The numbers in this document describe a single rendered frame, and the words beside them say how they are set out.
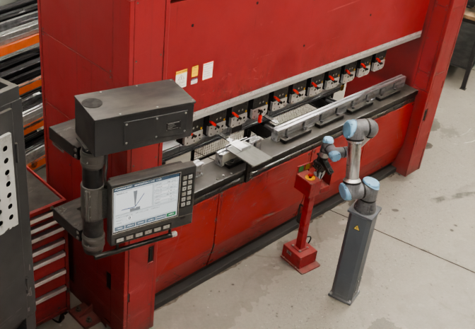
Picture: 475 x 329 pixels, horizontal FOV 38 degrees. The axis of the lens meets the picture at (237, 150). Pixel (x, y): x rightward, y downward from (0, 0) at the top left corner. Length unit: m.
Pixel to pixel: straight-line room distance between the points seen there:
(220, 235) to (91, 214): 1.67
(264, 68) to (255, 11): 0.45
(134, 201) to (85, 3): 1.06
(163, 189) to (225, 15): 1.24
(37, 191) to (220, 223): 1.31
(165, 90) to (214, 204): 1.54
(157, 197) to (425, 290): 2.69
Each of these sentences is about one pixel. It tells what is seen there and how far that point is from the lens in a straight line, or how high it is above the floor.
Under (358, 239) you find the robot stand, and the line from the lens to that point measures 4.76.
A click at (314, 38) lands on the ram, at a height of 1.65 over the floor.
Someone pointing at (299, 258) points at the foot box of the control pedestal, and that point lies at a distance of 5.23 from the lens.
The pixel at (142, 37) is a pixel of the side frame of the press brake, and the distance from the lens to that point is 3.45.
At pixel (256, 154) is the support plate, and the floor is 1.00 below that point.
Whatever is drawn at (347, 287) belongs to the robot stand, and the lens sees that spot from 5.03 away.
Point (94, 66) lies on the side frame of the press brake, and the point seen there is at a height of 1.84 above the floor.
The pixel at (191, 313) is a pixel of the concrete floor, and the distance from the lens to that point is 4.85.
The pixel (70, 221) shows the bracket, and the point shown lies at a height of 1.21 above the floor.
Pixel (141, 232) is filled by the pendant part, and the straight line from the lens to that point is 3.43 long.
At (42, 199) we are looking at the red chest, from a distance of 4.18.
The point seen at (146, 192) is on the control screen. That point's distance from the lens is 3.30.
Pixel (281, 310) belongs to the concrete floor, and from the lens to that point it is 4.96.
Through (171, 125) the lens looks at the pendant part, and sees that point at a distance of 3.19.
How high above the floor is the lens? 3.43
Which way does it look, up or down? 32 degrees down
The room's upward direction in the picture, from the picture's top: 7 degrees clockwise
